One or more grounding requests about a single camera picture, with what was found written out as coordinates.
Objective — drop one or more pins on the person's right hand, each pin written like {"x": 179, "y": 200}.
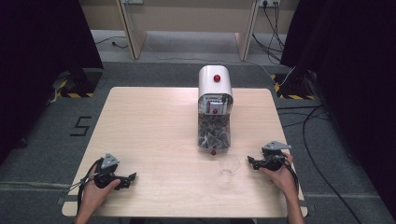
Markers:
{"x": 281, "y": 179}

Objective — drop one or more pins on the stand base with striped tape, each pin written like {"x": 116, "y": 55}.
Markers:
{"x": 294, "y": 87}
{"x": 77, "y": 84}

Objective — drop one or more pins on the pile of tea bags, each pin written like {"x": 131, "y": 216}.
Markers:
{"x": 214, "y": 132}

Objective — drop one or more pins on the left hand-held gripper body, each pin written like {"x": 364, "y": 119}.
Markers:
{"x": 106, "y": 174}

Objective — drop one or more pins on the black curtain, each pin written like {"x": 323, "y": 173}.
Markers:
{"x": 351, "y": 77}
{"x": 37, "y": 62}

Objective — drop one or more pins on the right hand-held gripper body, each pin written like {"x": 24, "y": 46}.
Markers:
{"x": 274, "y": 155}

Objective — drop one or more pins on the person's left hand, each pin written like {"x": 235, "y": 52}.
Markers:
{"x": 96, "y": 194}

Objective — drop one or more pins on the white power strip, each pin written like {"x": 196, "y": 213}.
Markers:
{"x": 269, "y": 2}

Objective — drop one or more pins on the clear plastic cup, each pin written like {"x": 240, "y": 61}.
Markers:
{"x": 229, "y": 168}

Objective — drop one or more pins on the white tea bag dispenser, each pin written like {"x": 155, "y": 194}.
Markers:
{"x": 214, "y": 90}

